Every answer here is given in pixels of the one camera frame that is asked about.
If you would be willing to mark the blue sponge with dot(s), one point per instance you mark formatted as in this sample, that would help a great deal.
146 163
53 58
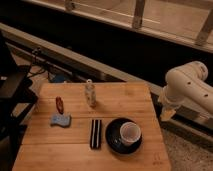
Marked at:
60 120

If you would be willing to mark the blue object under table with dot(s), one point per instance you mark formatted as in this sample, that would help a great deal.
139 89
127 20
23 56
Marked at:
58 79

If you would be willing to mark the red brown small tool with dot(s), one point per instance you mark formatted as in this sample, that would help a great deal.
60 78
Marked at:
59 105

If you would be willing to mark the clear plastic bottle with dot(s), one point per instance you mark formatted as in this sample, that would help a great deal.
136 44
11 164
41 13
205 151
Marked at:
90 93

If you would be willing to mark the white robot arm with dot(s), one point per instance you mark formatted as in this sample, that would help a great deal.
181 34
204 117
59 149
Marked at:
186 81

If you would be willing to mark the white ceramic cup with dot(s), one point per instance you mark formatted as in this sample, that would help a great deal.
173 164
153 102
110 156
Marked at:
130 133

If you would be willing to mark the black round saucer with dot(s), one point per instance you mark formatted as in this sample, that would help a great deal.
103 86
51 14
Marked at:
113 138

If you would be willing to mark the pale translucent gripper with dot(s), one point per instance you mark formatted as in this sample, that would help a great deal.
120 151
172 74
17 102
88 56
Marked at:
167 114

